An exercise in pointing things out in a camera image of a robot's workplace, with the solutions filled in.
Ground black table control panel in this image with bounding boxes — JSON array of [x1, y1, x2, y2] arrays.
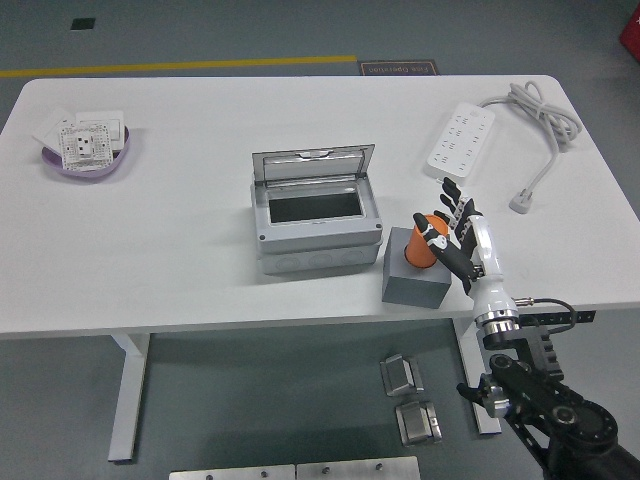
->
[[534, 309, 597, 326]]

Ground orange cylinder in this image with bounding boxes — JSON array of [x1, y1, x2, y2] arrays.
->
[[403, 213, 449, 270]]

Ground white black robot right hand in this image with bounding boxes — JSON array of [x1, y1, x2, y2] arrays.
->
[[412, 176, 519, 324]]

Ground white blank plate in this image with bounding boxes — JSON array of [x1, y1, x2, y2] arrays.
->
[[31, 107, 76, 151]]

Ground white socket panel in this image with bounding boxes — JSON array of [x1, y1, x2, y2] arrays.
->
[[57, 121, 114, 171]]

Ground long metal plate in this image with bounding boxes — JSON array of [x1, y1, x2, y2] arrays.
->
[[168, 464, 297, 480]]

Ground small metal block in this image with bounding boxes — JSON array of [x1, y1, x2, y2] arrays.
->
[[379, 353, 425, 399]]

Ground metal plate with screws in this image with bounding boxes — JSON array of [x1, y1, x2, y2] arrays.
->
[[295, 455, 421, 480]]

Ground large metal block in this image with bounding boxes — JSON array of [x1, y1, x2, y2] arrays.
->
[[394, 399, 444, 446]]

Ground white switch plate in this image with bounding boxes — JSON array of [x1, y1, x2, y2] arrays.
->
[[74, 109, 126, 151]]

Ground grey power cord with plug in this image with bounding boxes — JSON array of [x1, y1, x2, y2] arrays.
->
[[477, 81, 584, 215]]

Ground white power strip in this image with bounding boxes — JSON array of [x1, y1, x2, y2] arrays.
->
[[424, 101, 496, 189]]

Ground purple bowl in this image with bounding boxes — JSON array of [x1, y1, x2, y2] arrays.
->
[[40, 124, 132, 180]]

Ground grey cube with round hole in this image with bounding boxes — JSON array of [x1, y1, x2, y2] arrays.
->
[[381, 226, 454, 309]]

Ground white table leg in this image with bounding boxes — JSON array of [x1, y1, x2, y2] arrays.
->
[[452, 317, 502, 435], [107, 330, 152, 462]]

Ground red object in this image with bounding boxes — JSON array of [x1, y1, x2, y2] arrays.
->
[[618, 10, 640, 54]]

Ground grey enclosure box with flap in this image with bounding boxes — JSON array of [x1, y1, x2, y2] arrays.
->
[[249, 143, 384, 276]]

